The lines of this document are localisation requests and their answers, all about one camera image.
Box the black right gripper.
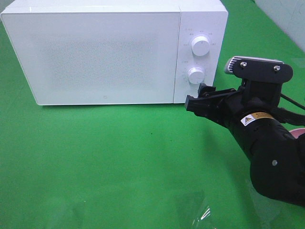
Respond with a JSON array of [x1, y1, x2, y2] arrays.
[[184, 83, 276, 134]]

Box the round door release button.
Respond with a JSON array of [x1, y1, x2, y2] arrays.
[[185, 89, 198, 98]]

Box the pink round plate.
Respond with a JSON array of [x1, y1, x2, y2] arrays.
[[289, 127, 305, 139]]

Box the white microwave door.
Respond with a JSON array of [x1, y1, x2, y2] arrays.
[[2, 12, 180, 105]]

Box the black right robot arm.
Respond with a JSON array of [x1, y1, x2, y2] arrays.
[[185, 84, 305, 207]]

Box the lower white round knob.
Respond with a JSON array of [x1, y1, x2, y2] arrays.
[[187, 67, 205, 84]]

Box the white round knob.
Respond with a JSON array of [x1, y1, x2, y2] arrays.
[[191, 35, 211, 56], [187, 67, 205, 84]]

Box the upper white round knob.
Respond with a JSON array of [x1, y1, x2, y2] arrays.
[[191, 35, 211, 56]]

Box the white microwave oven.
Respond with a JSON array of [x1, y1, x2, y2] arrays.
[[0, 0, 228, 104]]

